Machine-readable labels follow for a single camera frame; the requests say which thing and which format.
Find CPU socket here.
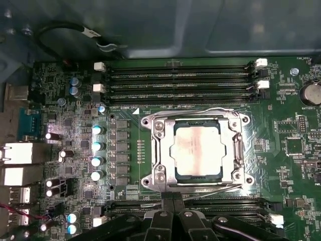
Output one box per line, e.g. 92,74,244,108
140,107,255,194

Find thin metal locking lever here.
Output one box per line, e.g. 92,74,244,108
150,107,248,119
164,183,253,200

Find silver topped CPU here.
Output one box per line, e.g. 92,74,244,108
173,119,226,181

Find silver rear port block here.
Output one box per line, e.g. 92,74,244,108
0,166,46,187
0,142,35,165
10,187,31,204

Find blue serial port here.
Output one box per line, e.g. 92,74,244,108
19,107,43,142

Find silver coin battery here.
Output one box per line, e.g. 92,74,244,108
301,82,321,106

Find metal socket cover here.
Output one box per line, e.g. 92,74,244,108
151,116,243,185

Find green motherboard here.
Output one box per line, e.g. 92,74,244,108
32,56,321,241

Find black RAM slot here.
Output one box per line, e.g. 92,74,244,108
104,90,269,104
105,198,276,211
92,210,284,228
93,58,268,73
92,79,271,93
104,71,269,82

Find black cable white tag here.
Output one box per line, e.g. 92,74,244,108
37,22,128,65

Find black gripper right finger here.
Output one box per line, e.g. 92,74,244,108
173,192,286,241

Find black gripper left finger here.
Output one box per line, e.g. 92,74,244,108
82,192,174,241

